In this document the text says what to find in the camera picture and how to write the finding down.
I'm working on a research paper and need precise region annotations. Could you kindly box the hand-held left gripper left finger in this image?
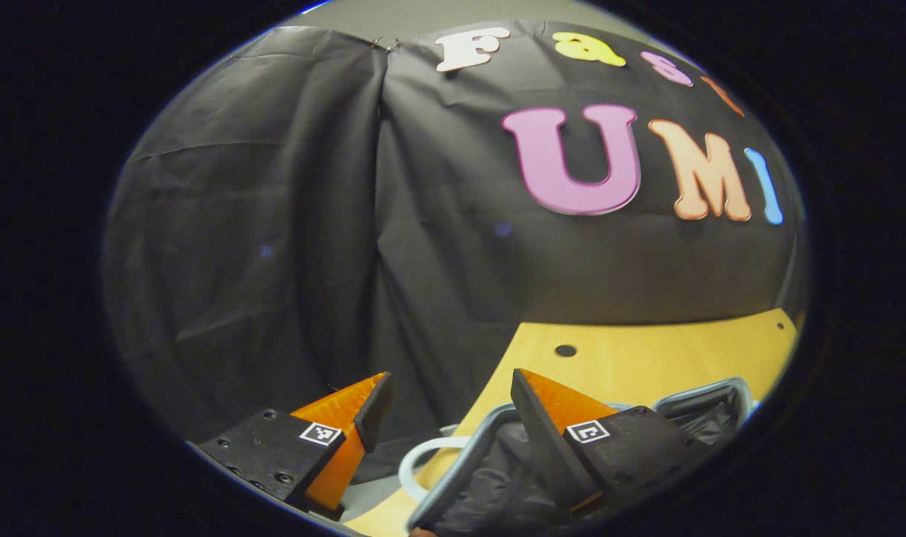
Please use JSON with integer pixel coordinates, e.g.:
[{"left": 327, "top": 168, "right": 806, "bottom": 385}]
[{"left": 197, "top": 371, "right": 395, "bottom": 521}]

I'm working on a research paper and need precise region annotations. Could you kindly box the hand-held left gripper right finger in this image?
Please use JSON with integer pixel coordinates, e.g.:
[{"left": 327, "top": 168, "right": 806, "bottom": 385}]
[{"left": 511, "top": 368, "right": 713, "bottom": 517}]

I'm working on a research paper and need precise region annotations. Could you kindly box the black backdrop cloth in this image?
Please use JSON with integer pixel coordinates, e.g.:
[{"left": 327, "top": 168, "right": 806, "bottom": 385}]
[{"left": 102, "top": 19, "right": 808, "bottom": 486}]

